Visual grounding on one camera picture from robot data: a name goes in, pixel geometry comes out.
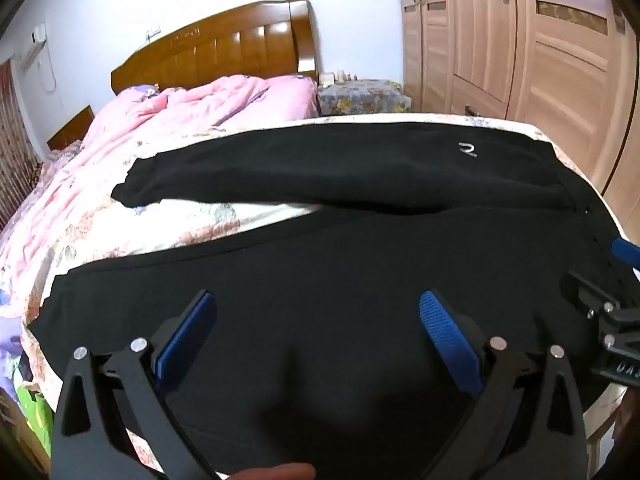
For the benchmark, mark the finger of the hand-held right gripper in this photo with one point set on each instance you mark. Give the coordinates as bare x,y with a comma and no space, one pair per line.
622,249
585,292

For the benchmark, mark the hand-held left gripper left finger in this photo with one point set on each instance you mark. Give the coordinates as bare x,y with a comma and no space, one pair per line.
185,330

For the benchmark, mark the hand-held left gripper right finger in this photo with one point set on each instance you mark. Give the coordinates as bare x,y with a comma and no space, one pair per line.
450,335

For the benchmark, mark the black pants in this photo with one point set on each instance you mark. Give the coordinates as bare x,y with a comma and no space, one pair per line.
325,260

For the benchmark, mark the person's left hand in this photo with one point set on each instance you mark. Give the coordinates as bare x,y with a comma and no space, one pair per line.
275,472

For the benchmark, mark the floral bed sheet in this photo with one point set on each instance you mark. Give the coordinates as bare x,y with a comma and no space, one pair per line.
200,225

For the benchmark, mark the green bag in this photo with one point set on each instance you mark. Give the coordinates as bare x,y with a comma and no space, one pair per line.
37,410

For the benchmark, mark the purple cloth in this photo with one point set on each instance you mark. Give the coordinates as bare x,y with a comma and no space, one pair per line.
12,330

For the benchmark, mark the pink quilt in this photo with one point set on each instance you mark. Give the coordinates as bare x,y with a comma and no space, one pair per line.
150,125

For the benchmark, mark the brown wooden nightstand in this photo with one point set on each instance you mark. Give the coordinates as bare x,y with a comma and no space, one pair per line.
70,130

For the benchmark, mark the purple floral pillow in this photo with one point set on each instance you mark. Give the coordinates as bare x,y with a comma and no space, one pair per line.
142,91

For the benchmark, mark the nightstand with floral cloth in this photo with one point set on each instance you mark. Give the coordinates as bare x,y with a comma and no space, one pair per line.
360,97

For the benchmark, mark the light wooden wardrobe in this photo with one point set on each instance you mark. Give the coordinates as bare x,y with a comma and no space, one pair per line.
480,35

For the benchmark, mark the red patterned curtain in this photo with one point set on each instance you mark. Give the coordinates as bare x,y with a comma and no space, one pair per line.
15,135

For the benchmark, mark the white jar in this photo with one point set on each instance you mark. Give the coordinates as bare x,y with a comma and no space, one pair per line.
327,78

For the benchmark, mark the wooden headboard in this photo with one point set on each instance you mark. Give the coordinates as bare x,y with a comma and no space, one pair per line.
225,40

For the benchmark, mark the white air conditioner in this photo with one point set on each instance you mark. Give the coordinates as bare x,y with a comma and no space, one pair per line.
35,52

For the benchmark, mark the white wall socket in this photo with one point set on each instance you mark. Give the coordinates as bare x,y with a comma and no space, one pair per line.
153,32

